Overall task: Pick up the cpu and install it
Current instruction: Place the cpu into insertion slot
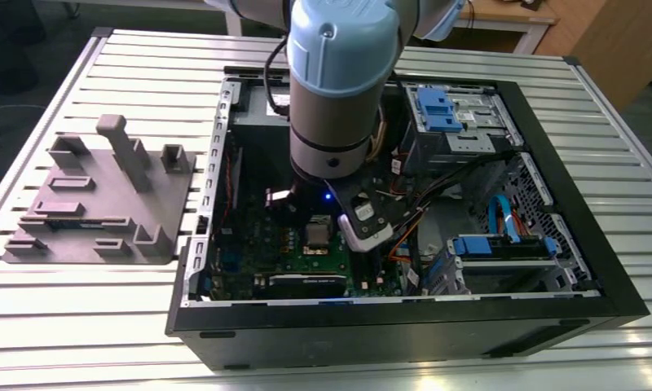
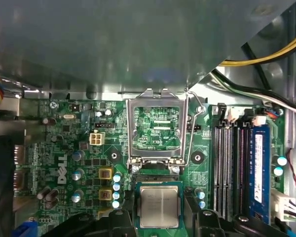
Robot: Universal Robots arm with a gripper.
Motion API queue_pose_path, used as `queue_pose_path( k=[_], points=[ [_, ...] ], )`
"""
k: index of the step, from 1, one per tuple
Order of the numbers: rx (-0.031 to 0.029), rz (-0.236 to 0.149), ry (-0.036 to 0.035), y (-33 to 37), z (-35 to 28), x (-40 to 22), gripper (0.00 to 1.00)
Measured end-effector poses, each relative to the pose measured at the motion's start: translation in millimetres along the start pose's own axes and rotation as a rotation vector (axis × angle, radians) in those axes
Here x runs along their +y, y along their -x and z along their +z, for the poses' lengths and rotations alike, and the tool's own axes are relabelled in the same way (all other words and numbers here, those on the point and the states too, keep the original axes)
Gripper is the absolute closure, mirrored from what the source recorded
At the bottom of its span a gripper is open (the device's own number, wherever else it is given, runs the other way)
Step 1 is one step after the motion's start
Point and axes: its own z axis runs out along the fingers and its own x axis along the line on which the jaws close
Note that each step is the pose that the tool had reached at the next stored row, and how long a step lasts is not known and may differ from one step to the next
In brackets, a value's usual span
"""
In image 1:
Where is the green motherboard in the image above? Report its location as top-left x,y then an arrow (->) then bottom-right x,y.
208,191 -> 408,301

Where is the silver square CPU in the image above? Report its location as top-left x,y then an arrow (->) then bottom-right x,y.
305,222 -> 333,249

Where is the white table frame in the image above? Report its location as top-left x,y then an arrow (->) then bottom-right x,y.
48,0 -> 245,37

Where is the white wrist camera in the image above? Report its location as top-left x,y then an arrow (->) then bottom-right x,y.
336,194 -> 396,254

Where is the dark RAM stick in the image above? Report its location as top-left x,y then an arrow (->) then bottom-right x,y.
24,218 -> 126,230

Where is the grey metal disk bay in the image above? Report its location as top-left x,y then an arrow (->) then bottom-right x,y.
423,234 -> 593,297

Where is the blue disk carrier with disk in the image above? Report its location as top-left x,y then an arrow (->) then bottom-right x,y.
449,235 -> 559,260

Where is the black open PC case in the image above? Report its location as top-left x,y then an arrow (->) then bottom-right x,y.
165,65 -> 652,371

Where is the black graphics card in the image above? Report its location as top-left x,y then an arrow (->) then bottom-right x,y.
255,271 -> 349,301

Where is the orange wire bundle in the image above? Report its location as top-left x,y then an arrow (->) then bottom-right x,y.
385,211 -> 431,262

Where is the blue plastic drive carrier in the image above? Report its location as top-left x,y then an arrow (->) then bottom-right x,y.
415,87 -> 463,134

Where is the wooden cabinet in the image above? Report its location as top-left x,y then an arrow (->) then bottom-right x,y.
537,0 -> 652,111

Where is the blue data wire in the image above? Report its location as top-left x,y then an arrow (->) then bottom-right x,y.
488,194 -> 528,244

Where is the grey plastic parts rack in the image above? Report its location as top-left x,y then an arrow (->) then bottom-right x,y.
2,113 -> 200,266

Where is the grey metal drive cage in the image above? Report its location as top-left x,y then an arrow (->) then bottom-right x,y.
396,83 -> 525,176

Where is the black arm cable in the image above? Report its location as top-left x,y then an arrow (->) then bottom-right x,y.
263,36 -> 296,120

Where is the black RAM slot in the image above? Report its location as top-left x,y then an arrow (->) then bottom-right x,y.
369,244 -> 385,285
351,250 -> 372,288

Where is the grey power supply unit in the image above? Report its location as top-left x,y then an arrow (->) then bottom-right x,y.
231,86 -> 293,184

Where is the wooden desk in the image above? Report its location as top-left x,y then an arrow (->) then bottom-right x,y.
459,0 -> 559,54

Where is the black cable bundle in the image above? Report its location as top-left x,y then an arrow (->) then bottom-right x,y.
393,150 -> 523,241

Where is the CPU socket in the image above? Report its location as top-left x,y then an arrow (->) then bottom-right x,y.
301,226 -> 337,258

